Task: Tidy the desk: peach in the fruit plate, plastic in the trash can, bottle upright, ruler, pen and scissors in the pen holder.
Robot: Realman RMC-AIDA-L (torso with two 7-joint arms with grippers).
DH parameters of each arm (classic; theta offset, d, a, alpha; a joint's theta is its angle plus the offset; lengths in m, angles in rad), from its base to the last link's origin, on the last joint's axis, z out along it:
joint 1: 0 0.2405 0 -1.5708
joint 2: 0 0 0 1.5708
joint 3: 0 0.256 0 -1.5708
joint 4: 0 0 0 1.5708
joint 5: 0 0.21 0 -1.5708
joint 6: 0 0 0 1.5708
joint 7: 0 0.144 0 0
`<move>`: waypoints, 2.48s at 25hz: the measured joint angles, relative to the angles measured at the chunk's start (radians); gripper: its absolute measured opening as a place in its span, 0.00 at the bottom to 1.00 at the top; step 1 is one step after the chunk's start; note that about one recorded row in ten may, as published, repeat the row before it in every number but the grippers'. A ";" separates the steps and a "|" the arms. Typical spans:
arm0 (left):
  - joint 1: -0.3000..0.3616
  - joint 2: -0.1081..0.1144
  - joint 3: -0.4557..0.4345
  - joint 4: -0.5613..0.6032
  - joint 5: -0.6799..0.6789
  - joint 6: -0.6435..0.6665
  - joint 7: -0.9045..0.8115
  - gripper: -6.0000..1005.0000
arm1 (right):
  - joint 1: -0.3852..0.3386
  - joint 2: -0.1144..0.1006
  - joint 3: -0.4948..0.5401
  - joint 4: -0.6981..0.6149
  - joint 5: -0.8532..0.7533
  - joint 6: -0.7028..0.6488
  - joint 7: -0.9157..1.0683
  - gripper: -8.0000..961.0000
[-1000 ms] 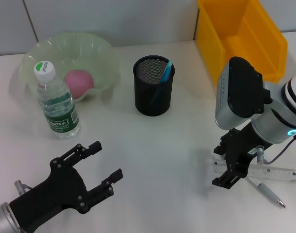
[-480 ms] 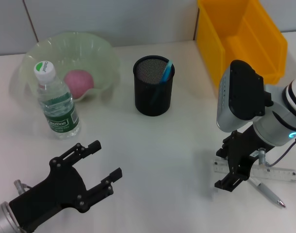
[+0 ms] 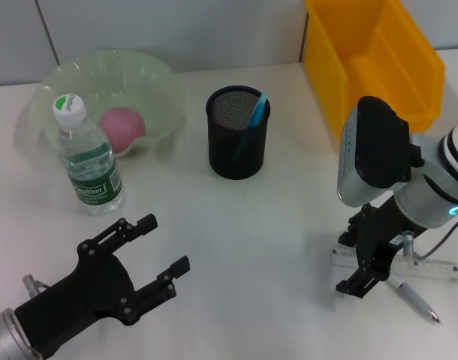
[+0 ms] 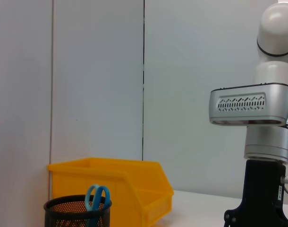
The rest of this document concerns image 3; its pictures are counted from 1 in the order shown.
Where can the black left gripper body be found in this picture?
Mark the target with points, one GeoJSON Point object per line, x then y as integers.
{"type": "Point", "coordinates": [82, 296]}

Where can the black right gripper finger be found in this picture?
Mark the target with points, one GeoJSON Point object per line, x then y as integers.
{"type": "Point", "coordinates": [348, 237]}
{"type": "Point", "coordinates": [360, 285]}

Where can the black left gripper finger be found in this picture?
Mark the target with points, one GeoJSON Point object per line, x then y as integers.
{"type": "Point", "coordinates": [161, 288]}
{"type": "Point", "coordinates": [120, 234]}

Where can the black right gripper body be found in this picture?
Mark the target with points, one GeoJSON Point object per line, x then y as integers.
{"type": "Point", "coordinates": [379, 236]}

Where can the white ballpoint pen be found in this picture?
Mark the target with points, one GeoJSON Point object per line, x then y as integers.
{"type": "Point", "coordinates": [416, 302]}

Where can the clear plastic ruler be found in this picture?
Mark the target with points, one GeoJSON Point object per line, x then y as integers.
{"type": "Point", "coordinates": [431, 268]}

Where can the clear green-label water bottle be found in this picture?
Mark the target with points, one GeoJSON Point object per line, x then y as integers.
{"type": "Point", "coordinates": [94, 172]}

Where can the pink peach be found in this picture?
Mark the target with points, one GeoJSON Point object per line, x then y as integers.
{"type": "Point", "coordinates": [125, 127]}

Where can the blue plastic scissors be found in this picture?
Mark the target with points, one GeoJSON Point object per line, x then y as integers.
{"type": "Point", "coordinates": [257, 116]}

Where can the black mesh pen holder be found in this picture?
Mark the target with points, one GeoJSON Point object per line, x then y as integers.
{"type": "Point", "coordinates": [229, 157]}

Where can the green glass fruit bowl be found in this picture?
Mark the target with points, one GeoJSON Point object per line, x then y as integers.
{"type": "Point", "coordinates": [139, 82]}

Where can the yellow plastic bin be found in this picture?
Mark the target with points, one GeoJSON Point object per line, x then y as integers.
{"type": "Point", "coordinates": [371, 45]}

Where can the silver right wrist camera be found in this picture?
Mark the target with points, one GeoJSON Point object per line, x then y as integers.
{"type": "Point", "coordinates": [375, 150]}

